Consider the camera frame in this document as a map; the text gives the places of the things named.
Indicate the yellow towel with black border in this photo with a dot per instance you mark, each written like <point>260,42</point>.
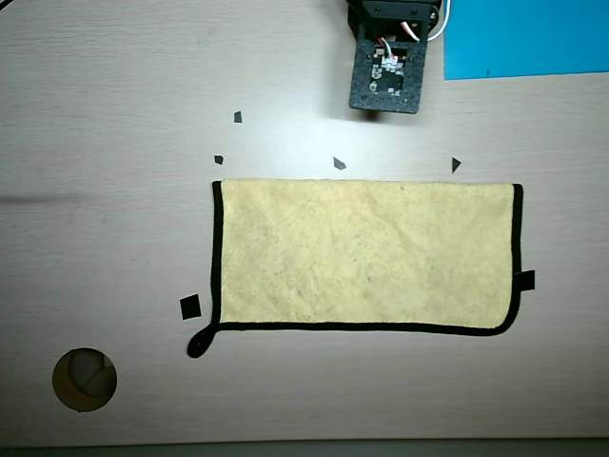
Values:
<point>361,252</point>

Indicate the blue paper sheet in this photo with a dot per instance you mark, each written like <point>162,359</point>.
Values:
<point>528,38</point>

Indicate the small black tape piece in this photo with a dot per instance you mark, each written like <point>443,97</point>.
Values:
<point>238,117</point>
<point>219,160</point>
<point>339,164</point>

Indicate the triangular black tape piece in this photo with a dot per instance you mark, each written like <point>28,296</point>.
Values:
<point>455,164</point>

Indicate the rectangular black tape piece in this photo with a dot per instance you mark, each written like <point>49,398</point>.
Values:
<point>527,281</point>

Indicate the square black tape piece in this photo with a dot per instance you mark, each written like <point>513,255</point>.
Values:
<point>190,307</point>

